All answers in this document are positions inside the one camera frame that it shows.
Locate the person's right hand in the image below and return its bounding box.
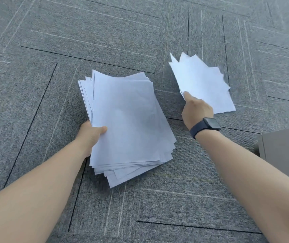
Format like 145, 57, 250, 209
181, 91, 214, 131

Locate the person's left hand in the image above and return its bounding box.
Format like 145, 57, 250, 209
76, 120, 108, 158

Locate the person's left forearm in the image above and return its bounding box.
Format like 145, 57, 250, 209
0, 141, 92, 243

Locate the grey metal cabinet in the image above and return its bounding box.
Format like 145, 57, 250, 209
254, 125, 289, 188

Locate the small fanned bunch of paper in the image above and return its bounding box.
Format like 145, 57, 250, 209
169, 52, 236, 114

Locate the dark smartwatch with navy band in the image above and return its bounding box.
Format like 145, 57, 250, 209
190, 117, 221, 140

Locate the large stack of white paper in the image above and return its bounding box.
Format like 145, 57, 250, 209
78, 70, 177, 188

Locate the person's right forearm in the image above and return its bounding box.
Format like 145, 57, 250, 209
196, 129, 289, 243

